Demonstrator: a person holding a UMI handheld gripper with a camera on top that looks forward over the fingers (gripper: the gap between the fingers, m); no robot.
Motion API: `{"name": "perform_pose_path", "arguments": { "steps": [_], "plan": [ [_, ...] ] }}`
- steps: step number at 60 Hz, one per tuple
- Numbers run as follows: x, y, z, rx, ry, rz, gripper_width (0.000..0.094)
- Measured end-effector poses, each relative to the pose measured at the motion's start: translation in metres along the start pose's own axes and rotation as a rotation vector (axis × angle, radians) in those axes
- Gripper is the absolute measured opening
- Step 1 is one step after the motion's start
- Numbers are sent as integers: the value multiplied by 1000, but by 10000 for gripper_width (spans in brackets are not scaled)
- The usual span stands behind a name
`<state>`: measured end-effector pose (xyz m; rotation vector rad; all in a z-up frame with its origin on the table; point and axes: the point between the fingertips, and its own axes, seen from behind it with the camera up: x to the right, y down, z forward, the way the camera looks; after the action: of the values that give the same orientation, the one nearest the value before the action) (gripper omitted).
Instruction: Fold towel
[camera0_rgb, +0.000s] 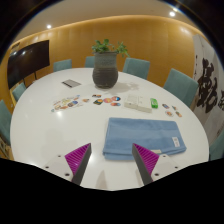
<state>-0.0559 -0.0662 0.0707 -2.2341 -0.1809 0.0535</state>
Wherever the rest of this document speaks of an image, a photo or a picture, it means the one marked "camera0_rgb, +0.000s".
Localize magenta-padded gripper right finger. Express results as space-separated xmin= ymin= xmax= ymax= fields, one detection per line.
xmin=131 ymin=143 xmax=183 ymax=186

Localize small grey notebook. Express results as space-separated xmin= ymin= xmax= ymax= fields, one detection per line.
xmin=61 ymin=78 xmax=82 ymax=89

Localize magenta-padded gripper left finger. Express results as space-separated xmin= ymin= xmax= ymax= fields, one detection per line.
xmin=43 ymin=143 xmax=93 ymax=186

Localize plain white box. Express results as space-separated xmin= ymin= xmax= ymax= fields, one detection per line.
xmin=137 ymin=95 xmax=153 ymax=113

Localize blue towel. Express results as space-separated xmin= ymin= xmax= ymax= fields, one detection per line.
xmin=102 ymin=117 xmax=188 ymax=161

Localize ceiling lights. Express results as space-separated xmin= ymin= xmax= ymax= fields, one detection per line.
xmin=45 ymin=6 xmax=180 ymax=30

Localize potted plant in grey pot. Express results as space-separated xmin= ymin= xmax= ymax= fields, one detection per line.
xmin=91 ymin=38 xmax=130 ymax=90

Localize small green box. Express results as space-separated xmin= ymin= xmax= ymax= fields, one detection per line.
xmin=150 ymin=97 xmax=159 ymax=109

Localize teal chairs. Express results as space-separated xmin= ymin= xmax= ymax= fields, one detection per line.
xmin=0 ymin=57 xmax=224 ymax=162

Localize black wall television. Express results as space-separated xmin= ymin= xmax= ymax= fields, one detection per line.
xmin=6 ymin=39 xmax=51 ymax=90

